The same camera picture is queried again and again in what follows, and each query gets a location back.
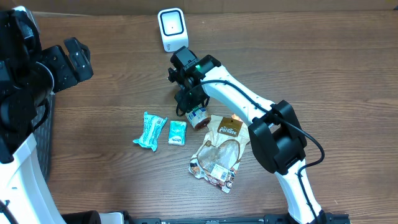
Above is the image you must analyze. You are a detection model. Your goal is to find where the brown snack pouch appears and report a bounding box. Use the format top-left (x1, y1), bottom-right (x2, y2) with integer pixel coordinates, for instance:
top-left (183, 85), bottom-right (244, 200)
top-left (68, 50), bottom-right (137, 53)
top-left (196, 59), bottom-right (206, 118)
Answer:
top-left (188, 115), bottom-right (249, 194)

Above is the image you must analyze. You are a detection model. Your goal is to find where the white barcode scanner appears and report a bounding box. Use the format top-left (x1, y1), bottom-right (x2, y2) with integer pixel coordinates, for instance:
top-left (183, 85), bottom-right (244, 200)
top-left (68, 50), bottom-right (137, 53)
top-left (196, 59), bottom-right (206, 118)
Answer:
top-left (157, 7), bottom-right (189, 52)

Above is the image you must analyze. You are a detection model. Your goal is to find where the grey plastic basket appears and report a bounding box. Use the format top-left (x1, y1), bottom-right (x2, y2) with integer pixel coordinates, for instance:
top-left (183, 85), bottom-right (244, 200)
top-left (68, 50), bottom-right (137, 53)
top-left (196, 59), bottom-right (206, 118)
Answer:
top-left (34, 95), bottom-right (55, 182)

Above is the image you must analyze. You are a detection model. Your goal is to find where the teal tissue pack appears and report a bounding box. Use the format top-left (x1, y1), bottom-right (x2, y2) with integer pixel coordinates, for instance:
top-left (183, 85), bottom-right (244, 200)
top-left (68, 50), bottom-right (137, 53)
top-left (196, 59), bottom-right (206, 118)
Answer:
top-left (168, 121), bottom-right (187, 146)

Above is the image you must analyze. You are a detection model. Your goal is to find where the orange tissue pack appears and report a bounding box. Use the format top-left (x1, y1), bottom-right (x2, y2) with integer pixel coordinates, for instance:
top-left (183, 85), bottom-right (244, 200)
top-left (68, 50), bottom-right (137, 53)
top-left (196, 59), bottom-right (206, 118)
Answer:
top-left (231, 114), bottom-right (243, 122)

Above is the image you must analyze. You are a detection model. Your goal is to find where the teal snack bar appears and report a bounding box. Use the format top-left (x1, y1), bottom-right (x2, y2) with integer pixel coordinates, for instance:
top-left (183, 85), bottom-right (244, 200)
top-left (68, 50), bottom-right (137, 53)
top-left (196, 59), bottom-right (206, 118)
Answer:
top-left (133, 111), bottom-right (168, 152)

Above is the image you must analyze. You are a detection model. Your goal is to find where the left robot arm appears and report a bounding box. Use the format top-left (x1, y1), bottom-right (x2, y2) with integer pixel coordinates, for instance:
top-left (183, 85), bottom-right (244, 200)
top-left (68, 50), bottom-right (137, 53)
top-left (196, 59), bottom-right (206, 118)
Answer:
top-left (1, 6), bottom-right (129, 223)

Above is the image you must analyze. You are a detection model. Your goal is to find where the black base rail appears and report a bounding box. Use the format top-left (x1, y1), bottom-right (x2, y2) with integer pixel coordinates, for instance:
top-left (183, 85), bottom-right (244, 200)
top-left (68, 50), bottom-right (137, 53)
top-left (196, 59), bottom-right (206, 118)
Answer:
top-left (127, 213), bottom-right (351, 224)

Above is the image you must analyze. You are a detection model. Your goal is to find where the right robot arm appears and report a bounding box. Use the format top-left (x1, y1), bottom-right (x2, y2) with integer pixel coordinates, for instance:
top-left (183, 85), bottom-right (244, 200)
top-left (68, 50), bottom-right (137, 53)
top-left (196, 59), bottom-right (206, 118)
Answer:
top-left (168, 47), bottom-right (325, 223)

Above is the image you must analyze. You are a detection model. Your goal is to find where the green capped bottle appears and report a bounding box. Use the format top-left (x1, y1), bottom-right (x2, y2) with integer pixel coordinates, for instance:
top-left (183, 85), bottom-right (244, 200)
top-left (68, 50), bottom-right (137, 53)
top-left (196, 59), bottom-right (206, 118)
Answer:
top-left (185, 106), bottom-right (211, 129)

